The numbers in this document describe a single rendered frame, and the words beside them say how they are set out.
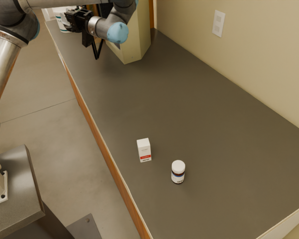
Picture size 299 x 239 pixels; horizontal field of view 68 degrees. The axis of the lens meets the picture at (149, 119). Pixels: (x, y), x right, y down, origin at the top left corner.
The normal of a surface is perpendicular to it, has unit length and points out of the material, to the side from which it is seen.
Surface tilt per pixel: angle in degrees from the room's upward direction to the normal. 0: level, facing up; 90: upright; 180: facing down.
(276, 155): 0
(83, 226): 0
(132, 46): 90
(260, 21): 90
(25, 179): 0
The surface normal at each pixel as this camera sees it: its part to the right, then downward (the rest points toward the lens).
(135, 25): 0.47, 0.60
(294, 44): -0.88, 0.36
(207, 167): -0.05, -0.71
